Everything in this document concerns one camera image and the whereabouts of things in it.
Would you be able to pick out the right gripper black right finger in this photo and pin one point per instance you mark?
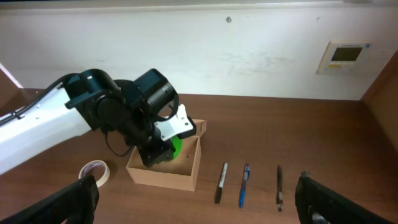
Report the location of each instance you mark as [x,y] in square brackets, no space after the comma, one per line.
[317,203]

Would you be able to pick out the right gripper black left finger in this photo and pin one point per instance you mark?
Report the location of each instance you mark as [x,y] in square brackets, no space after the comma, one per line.
[74,204]

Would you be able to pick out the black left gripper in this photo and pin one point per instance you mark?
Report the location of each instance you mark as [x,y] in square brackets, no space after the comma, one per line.
[146,100]

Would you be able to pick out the green tape roll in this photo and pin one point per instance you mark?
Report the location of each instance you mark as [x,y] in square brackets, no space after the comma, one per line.
[178,144]

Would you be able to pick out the cream masking tape roll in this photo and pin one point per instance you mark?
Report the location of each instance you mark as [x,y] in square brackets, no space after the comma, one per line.
[93,164]

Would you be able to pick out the brown cardboard box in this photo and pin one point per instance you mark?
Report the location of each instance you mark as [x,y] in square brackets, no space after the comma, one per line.
[180,173]

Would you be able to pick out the black and white sharpie marker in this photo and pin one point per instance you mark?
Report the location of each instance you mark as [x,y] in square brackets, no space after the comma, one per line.
[219,190]

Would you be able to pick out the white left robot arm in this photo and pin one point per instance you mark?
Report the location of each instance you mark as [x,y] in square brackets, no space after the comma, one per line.
[65,110]

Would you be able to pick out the black ballpoint pen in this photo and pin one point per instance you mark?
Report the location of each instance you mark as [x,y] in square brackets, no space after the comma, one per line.
[279,189]

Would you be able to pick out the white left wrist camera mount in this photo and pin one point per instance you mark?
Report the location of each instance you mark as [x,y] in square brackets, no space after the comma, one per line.
[175,125]

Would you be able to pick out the white wall control panel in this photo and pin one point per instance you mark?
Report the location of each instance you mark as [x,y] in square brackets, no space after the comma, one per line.
[343,57]

